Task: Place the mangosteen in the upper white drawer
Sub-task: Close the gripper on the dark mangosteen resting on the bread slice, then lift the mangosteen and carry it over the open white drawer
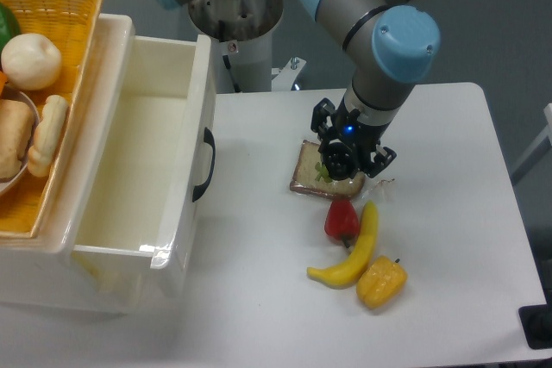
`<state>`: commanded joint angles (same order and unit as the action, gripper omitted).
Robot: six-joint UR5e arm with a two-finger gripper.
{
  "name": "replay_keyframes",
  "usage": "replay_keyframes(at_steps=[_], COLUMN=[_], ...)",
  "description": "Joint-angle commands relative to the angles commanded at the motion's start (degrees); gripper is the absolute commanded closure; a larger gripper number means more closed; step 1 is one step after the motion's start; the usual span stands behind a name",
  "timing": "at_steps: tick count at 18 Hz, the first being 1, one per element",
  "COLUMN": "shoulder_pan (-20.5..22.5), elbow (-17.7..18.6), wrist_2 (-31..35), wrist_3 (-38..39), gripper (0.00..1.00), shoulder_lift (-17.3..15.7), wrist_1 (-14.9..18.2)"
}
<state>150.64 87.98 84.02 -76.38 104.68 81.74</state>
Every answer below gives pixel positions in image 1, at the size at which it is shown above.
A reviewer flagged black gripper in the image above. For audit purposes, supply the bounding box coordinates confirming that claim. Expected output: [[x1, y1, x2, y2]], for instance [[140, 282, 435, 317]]
[[310, 98, 396, 178]]

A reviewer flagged brown bread loaf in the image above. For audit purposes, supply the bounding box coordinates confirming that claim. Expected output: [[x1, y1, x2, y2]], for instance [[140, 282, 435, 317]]
[[1, 99, 34, 180]]

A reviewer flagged white round onion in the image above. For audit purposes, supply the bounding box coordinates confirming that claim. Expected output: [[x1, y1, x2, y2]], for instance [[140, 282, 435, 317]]
[[1, 33, 62, 90]]

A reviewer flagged wrapped brown bread slice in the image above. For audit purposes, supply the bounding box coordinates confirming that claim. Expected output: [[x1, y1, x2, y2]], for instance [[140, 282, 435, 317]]
[[289, 139, 396, 203]]

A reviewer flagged yellow wicker basket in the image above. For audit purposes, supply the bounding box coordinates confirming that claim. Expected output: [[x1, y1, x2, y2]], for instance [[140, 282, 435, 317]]
[[1, 0, 103, 240]]

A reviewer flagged white frame at right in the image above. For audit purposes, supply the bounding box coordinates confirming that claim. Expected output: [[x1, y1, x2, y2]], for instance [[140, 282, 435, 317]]
[[510, 103, 551, 186]]

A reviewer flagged grey plate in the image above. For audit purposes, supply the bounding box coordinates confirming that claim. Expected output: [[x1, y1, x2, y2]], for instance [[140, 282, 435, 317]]
[[1, 84, 40, 196]]

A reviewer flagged red bell pepper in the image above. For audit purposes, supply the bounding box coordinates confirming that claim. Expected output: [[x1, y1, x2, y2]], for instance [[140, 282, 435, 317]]
[[324, 199, 360, 253]]

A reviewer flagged green vegetable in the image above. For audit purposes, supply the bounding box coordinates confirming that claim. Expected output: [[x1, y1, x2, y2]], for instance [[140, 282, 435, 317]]
[[0, 3, 22, 51]]

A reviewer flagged black device at table edge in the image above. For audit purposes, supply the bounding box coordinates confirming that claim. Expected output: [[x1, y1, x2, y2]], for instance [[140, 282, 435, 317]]
[[518, 304, 551, 350]]

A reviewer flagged yellow bell pepper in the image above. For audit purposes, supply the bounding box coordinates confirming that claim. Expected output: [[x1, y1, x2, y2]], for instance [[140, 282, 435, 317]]
[[356, 256, 408, 309]]

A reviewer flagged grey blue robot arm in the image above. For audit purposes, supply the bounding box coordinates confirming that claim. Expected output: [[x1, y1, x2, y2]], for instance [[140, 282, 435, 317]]
[[157, 0, 441, 180]]

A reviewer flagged beige peanut-shaped bread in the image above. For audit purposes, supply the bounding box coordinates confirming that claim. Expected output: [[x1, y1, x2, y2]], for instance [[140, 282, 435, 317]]
[[28, 95, 69, 178]]

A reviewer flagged orange carrot piece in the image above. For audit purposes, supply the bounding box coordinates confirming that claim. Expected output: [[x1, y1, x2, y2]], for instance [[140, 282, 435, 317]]
[[0, 71, 7, 95]]

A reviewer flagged black drawer handle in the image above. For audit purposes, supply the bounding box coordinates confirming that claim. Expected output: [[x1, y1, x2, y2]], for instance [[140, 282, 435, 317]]
[[192, 127, 216, 203]]

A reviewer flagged white open upper drawer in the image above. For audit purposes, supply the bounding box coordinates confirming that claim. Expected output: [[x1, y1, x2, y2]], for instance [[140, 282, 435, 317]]
[[71, 34, 216, 298]]

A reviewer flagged white table mounting bracket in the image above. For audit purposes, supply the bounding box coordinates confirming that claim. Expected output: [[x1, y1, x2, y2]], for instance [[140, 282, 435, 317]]
[[271, 56, 307, 91]]

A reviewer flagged yellow banana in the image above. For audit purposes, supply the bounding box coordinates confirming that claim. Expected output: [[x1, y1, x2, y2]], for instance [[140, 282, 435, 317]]
[[306, 201, 379, 289]]

